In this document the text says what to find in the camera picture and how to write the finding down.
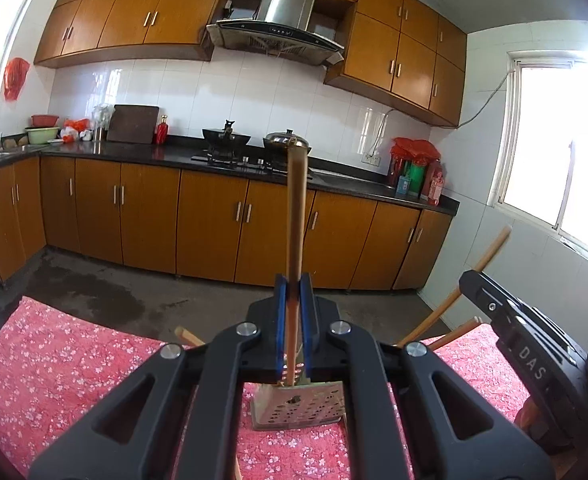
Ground black gas stove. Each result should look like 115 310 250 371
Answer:
191 150 315 181

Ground hanging red plastic bag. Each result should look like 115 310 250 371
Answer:
4 57 30 102

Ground steel range hood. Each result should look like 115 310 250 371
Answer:
206 0 345 67

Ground red bag over bottles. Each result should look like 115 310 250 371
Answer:
388 137 442 188

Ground white wall cable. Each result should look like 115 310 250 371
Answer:
369 107 397 157

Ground person's right hand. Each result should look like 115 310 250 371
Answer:
515 394 542 431

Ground red white plastic bag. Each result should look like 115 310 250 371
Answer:
61 119 94 142

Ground black wok with handle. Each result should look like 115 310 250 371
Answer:
202 119 252 153

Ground red oil bottle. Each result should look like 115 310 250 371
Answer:
426 160 446 206

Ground large sliding window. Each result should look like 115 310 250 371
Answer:
494 50 588 273

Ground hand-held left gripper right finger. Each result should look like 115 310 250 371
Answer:
299 272 555 480

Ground dark wooden cutting board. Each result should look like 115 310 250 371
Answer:
106 104 161 145

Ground wooden base cabinets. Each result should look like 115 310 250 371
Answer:
0 155 455 292

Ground metal cup with plastic bag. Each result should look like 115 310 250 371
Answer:
92 104 114 142

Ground green basin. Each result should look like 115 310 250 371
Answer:
25 126 59 145

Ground grey wall cable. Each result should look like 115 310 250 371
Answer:
456 72 517 128

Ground green bottle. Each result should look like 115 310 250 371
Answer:
406 162 427 197

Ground black kitchen countertop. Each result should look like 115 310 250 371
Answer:
0 135 461 217

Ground wok with metal lid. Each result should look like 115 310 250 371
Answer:
264 129 312 153

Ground wooden wall cabinets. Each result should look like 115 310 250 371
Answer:
34 0 235 70
324 0 469 128

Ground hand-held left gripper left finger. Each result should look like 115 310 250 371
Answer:
28 274 291 480

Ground red floral tablecloth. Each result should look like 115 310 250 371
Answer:
0 296 530 480

